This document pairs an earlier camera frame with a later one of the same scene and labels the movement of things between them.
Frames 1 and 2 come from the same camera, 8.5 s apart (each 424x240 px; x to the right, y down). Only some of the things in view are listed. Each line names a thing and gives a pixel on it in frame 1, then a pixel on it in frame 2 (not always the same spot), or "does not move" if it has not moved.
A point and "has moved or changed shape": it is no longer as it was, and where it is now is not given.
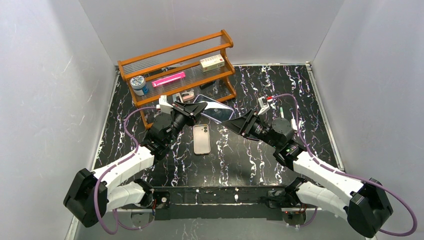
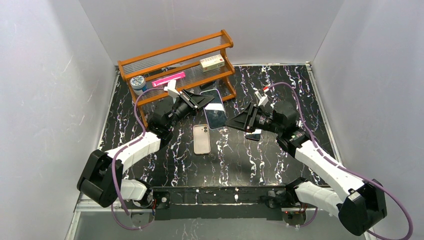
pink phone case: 201,139 does not move
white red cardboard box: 212,63 does not move
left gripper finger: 195,108 to 201,100
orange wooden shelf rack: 198,66 does not move
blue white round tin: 137,83 does not move
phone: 215,110 has moved or changed shape
